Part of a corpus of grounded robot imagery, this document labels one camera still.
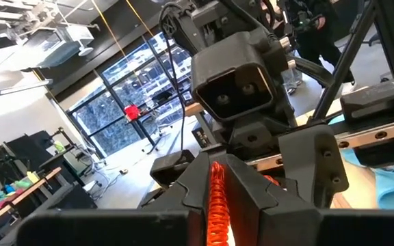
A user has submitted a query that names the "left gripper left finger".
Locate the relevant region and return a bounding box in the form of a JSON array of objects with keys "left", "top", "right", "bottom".
[{"left": 138, "top": 152, "right": 215, "bottom": 246}]

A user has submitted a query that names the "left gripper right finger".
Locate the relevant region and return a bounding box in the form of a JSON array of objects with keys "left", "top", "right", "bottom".
[{"left": 224, "top": 155, "right": 321, "bottom": 246}]

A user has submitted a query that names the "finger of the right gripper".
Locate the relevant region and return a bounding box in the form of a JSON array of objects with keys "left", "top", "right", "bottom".
[
  {"left": 150, "top": 150, "right": 196, "bottom": 187},
  {"left": 278, "top": 124, "right": 350, "bottom": 208}
]

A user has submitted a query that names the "orange coil wristband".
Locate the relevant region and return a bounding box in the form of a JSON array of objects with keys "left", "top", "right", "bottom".
[{"left": 206, "top": 161, "right": 280, "bottom": 246}]

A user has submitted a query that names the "small red object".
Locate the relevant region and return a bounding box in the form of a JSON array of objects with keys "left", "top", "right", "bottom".
[{"left": 123, "top": 104, "right": 141, "bottom": 122}]

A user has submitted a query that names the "person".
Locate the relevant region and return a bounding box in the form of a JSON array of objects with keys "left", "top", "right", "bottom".
[{"left": 275, "top": 0, "right": 355, "bottom": 96}]

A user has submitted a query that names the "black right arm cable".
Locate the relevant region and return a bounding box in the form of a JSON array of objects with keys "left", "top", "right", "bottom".
[{"left": 157, "top": 2, "right": 188, "bottom": 153}]

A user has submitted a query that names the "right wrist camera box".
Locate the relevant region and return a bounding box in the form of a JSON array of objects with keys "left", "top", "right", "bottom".
[{"left": 189, "top": 32, "right": 282, "bottom": 122}]

